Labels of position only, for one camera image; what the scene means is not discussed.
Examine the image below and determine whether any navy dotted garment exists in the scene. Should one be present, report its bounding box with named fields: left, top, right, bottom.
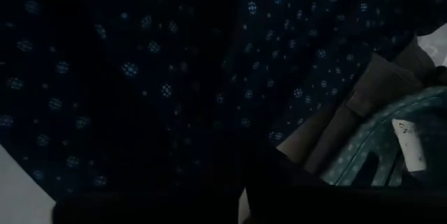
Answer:
left=0, top=0, right=447, bottom=203

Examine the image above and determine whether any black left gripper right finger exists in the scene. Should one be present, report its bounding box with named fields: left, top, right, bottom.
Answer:
left=244, top=142, right=447, bottom=224

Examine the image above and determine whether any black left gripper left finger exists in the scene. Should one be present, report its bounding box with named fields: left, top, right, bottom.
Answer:
left=52, top=146, right=245, bottom=224

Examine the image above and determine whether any teal patterned shirt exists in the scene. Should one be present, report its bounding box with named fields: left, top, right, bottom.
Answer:
left=321, top=87, right=447, bottom=187

